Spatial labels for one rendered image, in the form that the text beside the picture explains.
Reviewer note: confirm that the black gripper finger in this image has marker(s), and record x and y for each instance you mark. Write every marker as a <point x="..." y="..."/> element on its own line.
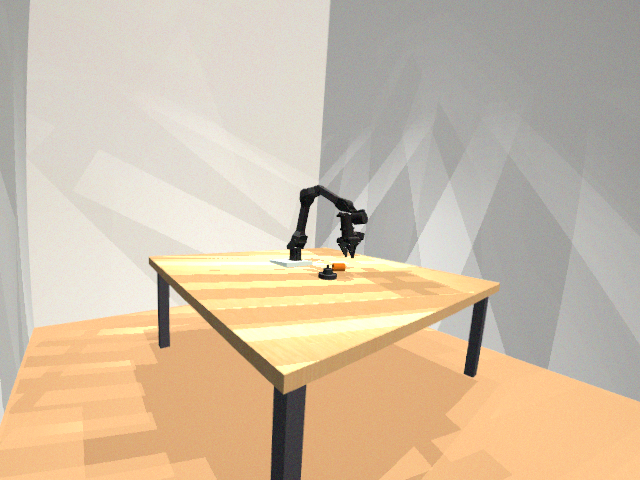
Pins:
<point x="344" y="248"/>
<point x="352" y="248"/>

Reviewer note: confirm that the grey round pedestal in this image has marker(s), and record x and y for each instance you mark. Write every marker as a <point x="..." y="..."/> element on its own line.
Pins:
<point x="327" y="274"/>

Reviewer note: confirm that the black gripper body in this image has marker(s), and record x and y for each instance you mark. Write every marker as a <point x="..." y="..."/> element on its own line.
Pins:
<point x="347" y="235"/>

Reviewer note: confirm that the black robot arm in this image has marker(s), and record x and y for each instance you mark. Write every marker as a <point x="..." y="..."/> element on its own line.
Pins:
<point x="307" y="196"/>

